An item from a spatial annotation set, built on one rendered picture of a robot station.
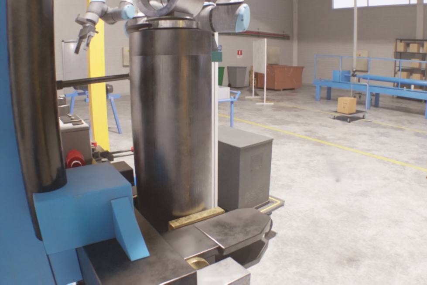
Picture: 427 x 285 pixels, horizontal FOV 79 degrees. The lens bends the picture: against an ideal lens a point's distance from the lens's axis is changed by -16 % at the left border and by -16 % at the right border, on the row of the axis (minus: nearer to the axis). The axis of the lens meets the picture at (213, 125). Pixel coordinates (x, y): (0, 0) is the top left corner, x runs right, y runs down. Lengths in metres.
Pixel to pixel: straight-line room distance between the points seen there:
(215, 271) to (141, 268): 0.17
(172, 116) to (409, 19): 13.85
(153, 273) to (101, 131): 2.95
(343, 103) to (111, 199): 7.06
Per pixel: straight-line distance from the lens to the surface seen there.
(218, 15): 1.63
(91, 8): 1.91
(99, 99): 3.34
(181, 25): 0.73
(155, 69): 0.71
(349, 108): 7.44
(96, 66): 3.31
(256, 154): 2.11
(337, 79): 10.19
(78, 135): 1.05
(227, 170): 2.12
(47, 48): 0.54
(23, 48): 0.53
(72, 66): 11.50
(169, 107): 0.71
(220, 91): 4.05
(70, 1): 11.76
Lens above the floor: 1.40
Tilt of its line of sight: 13 degrees down
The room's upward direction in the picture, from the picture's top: straight up
